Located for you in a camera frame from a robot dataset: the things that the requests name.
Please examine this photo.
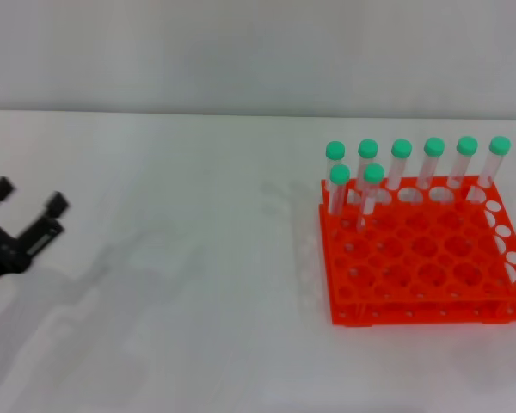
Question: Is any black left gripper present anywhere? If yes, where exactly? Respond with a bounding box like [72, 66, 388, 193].
[0, 175, 71, 296]

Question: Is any green-capped clear test tube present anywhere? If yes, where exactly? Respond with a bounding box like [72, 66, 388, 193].
[354, 138, 379, 193]
[476, 135, 513, 189]
[415, 136, 446, 191]
[328, 163, 352, 218]
[324, 140, 347, 173]
[446, 135, 479, 190]
[385, 138, 414, 191]
[355, 163, 386, 234]

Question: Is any orange plastic test tube rack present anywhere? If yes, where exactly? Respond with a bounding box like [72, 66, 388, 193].
[317, 174, 516, 328]

